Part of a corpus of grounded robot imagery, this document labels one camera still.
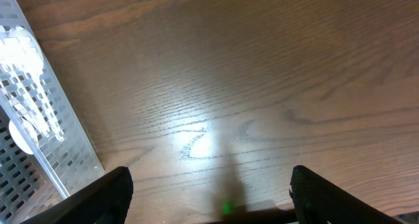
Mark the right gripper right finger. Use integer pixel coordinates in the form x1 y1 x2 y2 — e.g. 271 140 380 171
291 165 399 224

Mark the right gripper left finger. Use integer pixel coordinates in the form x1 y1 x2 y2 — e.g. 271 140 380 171
22 166 134 224

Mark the clear plastic basket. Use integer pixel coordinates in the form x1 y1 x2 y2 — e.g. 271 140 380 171
1 0 104 223

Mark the white plastic spoon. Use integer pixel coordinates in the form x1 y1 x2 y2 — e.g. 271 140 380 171
9 121 33 155

